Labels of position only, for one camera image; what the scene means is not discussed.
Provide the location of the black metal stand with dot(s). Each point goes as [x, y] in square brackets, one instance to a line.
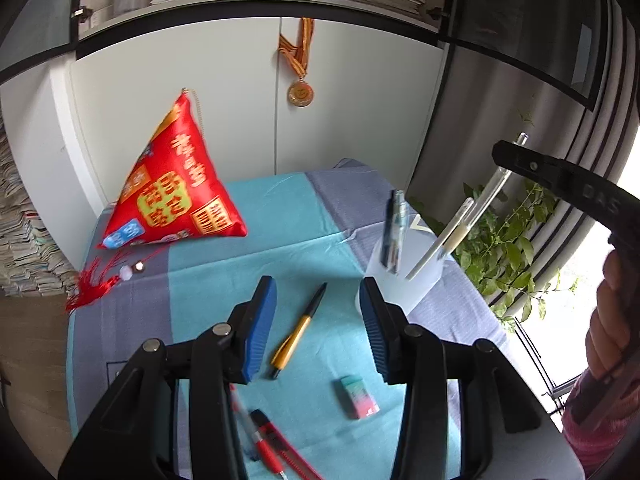
[545, 360]

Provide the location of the tall pile of papers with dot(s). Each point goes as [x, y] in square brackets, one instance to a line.
[30, 240]

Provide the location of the red triangular pouch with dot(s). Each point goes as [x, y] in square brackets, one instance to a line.
[175, 185]

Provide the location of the red tassel charm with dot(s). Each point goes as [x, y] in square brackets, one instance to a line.
[95, 285]

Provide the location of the red pen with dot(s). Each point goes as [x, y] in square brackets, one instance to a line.
[260, 440]

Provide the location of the pink green eraser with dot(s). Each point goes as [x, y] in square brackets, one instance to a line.
[360, 397]

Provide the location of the yellow black pen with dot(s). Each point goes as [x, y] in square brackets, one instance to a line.
[295, 337]

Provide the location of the grey curtain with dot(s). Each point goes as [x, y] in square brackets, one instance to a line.
[615, 110]

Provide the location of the person's right forearm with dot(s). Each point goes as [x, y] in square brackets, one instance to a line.
[592, 442]

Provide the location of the red utility knife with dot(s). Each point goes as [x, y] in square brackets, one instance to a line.
[280, 440]

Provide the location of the blue grey printed tablecloth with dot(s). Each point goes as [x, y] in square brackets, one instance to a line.
[320, 240]

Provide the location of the gold medal with striped ribbon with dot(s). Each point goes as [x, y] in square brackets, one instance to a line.
[301, 92]

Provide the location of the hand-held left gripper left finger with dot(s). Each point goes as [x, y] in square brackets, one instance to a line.
[260, 330]

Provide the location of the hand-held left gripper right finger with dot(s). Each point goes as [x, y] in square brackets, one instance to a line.
[375, 330]

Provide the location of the translucent white cup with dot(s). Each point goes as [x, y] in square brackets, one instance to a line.
[425, 282]

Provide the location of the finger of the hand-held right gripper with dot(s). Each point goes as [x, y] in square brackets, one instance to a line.
[550, 172]

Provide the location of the person's right hand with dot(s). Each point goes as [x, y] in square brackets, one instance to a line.
[610, 320]

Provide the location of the green leafy plant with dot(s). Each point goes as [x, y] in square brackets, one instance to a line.
[505, 255]

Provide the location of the dark glass cabinet door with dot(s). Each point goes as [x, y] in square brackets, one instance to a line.
[525, 20]
[35, 10]

